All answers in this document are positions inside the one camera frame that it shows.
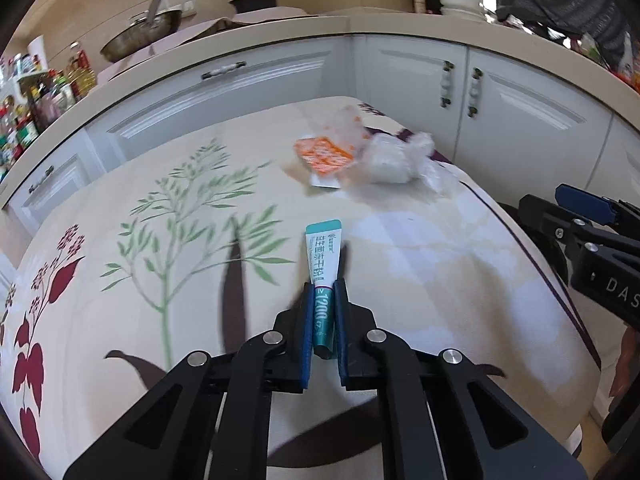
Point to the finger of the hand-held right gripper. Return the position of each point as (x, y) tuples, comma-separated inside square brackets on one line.
[(585, 202), (545, 220)]

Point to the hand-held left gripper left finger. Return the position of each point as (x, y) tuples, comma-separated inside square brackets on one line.
[(306, 340)]

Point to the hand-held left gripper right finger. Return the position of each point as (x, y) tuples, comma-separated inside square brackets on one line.
[(341, 340)]

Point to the teal white toothpaste tube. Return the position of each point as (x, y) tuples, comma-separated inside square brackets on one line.
[(322, 260)]

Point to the person's right hand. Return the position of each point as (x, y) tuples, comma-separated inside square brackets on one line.
[(629, 360)]

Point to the floral printed tablecloth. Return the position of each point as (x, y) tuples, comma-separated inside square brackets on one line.
[(425, 285)]

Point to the crumpled clear plastic wrap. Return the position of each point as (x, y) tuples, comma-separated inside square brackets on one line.
[(390, 160)]

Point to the orange printed packet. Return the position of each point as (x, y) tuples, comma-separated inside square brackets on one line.
[(322, 155)]

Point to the clear dotted plastic bag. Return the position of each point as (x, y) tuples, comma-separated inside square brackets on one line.
[(345, 122)]

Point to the stack of white bowls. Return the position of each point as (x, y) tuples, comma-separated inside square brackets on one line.
[(460, 0)]

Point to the white kitchen cabinet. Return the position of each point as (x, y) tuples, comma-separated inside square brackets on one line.
[(280, 90)]

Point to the pink stove cover sheet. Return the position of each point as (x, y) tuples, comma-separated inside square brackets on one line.
[(165, 45)]

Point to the black lidded pot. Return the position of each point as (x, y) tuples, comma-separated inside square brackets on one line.
[(254, 1)]

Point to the steel wok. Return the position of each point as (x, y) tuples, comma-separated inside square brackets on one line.
[(140, 37)]

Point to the group of condiment bottles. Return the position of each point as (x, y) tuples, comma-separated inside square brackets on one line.
[(35, 105)]

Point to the paper towel roll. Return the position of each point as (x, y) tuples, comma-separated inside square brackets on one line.
[(36, 50)]

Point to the white wall socket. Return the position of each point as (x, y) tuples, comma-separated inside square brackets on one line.
[(189, 2)]

